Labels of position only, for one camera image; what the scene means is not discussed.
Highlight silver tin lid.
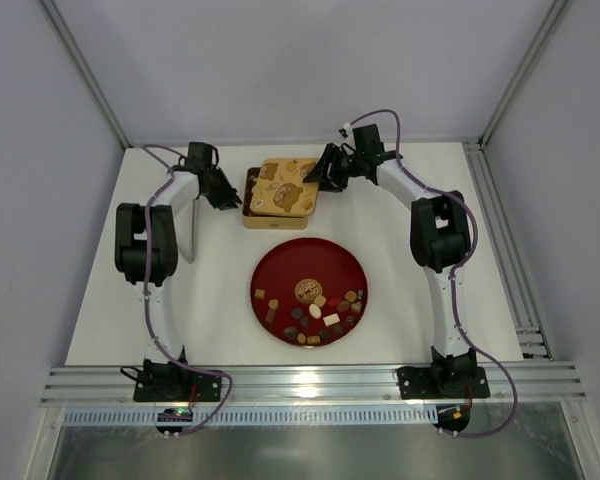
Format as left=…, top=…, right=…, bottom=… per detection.
left=249, top=157, right=319, bottom=218

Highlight gold chocolate tin box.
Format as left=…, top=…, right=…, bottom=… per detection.
left=242, top=167, right=309, bottom=230

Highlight silver metal tongs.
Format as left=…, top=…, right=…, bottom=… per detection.
left=187, top=200, right=198, bottom=264

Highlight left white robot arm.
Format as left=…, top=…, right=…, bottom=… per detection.
left=114, top=142, right=241, bottom=403

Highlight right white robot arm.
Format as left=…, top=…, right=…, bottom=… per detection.
left=304, top=124, right=490, bottom=400

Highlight caramel square chocolate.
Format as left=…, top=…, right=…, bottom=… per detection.
left=314, top=295, right=326, bottom=307

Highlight white oval chocolate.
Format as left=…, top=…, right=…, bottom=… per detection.
left=309, top=304, right=322, bottom=319

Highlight white rectangular chocolate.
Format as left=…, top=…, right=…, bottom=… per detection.
left=323, top=313, right=340, bottom=326

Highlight red round plate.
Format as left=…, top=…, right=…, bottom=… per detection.
left=249, top=237, right=369, bottom=348

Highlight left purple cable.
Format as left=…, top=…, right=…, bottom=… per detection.
left=142, top=144, right=234, bottom=436

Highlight purple cable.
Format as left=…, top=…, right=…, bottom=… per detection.
left=347, top=108, right=520, bottom=440
left=142, top=144, right=234, bottom=436

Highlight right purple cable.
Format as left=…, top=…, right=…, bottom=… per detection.
left=347, top=108, right=520, bottom=440

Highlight slotted cable duct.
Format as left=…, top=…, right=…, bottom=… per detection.
left=62, top=403, right=438, bottom=428

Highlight aluminium mounting rail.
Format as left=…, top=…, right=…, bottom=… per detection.
left=40, top=361, right=587, bottom=407

